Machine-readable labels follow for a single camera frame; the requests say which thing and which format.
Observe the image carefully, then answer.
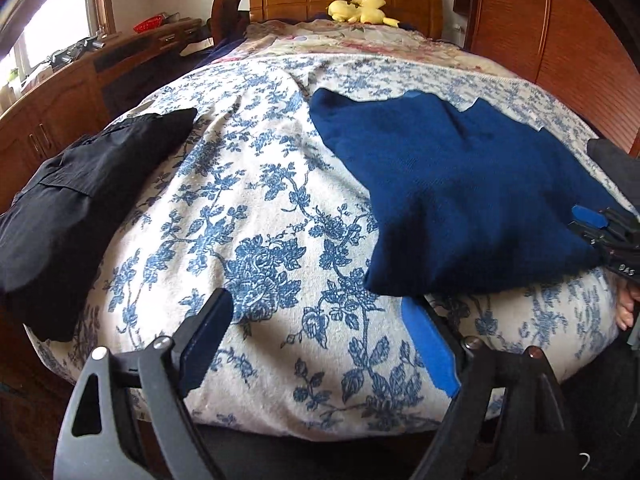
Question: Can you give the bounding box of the black folded garment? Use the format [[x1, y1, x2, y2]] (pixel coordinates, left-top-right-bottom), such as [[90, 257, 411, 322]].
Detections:
[[1, 108, 196, 342]]

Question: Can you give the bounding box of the wooden louvered wardrobe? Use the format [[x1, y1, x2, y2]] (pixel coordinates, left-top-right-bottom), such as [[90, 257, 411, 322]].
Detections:
[[464, 0, 639, 156]]

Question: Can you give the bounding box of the blue floral white bedspread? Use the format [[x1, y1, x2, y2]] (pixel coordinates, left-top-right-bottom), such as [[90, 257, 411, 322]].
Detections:
[[32, 54, 591, 440]]

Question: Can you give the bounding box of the yellow plush toy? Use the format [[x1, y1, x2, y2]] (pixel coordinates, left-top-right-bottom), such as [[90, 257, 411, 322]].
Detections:
[[326, 0, 399, 28]]

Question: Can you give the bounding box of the pink floral quilt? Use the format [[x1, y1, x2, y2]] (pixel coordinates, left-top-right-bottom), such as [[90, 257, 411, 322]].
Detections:
[[210, 20, 515, 78]]

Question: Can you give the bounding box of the dark grey folded garment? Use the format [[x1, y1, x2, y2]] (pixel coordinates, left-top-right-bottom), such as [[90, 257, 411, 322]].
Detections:
[[587, 139, 640, 209]]

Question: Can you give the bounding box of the person's right hand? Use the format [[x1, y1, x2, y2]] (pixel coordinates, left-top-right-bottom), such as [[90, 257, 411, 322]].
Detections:
[[615, 278, 639, 330]]

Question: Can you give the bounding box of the wooden desk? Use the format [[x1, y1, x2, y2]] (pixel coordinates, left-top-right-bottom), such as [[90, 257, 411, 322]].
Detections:
[[0, 18, 202, 210]]

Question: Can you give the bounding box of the navy blue suit jacket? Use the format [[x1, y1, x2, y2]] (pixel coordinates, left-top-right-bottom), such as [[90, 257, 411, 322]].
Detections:
[[309, 89, 614, 297]]

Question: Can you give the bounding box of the wooden chair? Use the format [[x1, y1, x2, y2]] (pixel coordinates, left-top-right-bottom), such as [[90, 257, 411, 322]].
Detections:
[[209, 0, 250, 46]]

